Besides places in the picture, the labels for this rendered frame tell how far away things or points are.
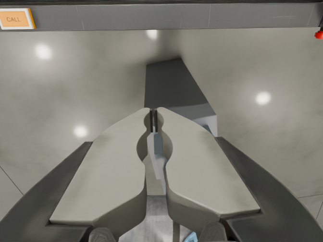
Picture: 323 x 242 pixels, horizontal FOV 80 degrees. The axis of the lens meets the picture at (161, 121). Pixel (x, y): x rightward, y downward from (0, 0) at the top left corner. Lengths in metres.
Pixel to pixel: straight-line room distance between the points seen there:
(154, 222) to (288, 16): 0.46
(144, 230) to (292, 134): 1.75
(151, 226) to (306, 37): 1.52
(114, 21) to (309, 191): 2.58
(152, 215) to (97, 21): 0.38
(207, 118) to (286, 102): 1.23
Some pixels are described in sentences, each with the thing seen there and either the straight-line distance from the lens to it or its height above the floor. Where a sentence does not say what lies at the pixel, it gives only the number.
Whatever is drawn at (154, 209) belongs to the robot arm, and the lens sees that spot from 0.45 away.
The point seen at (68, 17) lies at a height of 0.95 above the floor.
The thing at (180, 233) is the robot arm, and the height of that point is 1.11.
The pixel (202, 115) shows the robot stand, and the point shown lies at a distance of 0.64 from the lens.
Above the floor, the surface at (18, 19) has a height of 0.96.
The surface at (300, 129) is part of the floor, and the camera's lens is 2.03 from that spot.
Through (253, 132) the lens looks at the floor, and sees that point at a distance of 1.82.
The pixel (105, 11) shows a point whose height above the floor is 0.95.
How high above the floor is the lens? 1.33
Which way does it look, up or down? 60 degrees down
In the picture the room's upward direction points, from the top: 174 degrees clockwise
